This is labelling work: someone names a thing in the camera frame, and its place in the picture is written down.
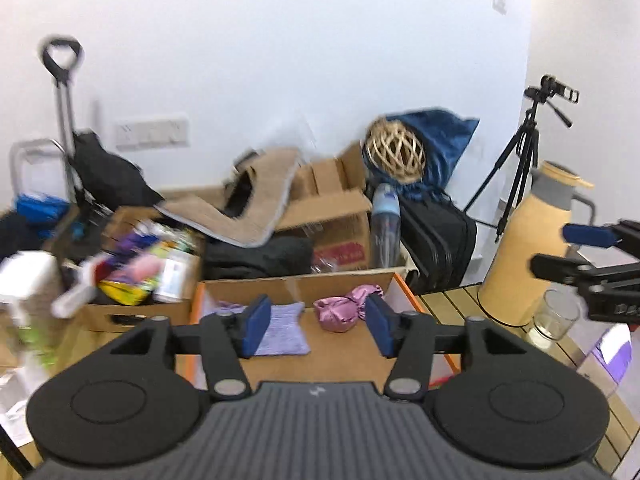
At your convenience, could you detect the black camcorder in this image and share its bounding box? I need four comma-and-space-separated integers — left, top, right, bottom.
523, 75, 581, 106

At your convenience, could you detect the black folded cloth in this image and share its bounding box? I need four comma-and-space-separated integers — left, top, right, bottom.
202, 235, 314, 281

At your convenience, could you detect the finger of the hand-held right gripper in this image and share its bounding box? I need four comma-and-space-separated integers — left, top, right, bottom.
530, 254, 640, 293
561, 219, 640, 262

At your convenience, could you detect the wicker ball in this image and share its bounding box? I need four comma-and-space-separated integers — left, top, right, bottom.
365, 117, 427, 186

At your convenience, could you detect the white plastic bag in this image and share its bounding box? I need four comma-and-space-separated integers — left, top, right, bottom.
0, 250, 67, 321

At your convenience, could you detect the black bag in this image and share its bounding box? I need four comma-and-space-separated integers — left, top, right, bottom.
72, 130, 166, 208

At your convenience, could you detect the purple white tissue box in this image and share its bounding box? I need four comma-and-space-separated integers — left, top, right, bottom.
575, 322, 636, 401

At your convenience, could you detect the white wall socket strip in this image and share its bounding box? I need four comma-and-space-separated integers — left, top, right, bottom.
115, 116, 191, 150

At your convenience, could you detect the brown cardboard box with handle hole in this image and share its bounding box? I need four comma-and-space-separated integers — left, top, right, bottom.
42, 205, 206, 333

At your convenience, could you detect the dark cloth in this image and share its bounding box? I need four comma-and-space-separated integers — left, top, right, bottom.
0, 212, 43, 261

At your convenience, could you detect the clear water bottle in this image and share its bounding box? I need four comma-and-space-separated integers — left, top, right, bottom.
370, 182, 402, 271

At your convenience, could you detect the beige fabric bag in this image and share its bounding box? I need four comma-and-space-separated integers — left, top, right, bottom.
155, 147, 301, 248

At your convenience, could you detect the open brown cardboard box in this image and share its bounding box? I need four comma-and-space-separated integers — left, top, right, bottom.
272, 141, 375, 275

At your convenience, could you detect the pink satin scrunchie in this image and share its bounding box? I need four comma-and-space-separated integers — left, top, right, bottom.
313, 284, 385, 333

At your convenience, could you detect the black suitcase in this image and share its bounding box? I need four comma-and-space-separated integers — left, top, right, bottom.
397, 192, 478, 296

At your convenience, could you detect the clear glass cup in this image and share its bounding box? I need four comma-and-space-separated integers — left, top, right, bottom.
530, 289, 582, 351

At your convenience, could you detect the blue velvet bag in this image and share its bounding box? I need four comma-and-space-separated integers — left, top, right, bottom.
365, 109, 480, 202

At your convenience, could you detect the purple knitted cloth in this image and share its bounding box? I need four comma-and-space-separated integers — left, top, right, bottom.
215, 301, 312, 358

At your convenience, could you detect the black camera tripod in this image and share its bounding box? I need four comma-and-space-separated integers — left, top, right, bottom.
462, 99, 573, 243

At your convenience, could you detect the red cardboard box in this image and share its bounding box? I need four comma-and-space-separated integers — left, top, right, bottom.
189, 270, 461, 396

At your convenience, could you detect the folding hand trolley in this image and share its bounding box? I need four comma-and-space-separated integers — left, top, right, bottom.
10, 37, 88, 206

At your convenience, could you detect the pile of assorted packets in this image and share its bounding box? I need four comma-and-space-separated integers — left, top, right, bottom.
55, 220, 201, 318

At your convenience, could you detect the yellow thermos jug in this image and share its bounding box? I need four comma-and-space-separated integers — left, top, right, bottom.
477, 160, 598, 328

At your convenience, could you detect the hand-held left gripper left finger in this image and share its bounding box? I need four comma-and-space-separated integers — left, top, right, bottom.
95, 294, 273, 403

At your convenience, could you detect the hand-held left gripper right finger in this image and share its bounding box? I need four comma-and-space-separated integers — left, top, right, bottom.
364, 294, 538, 403

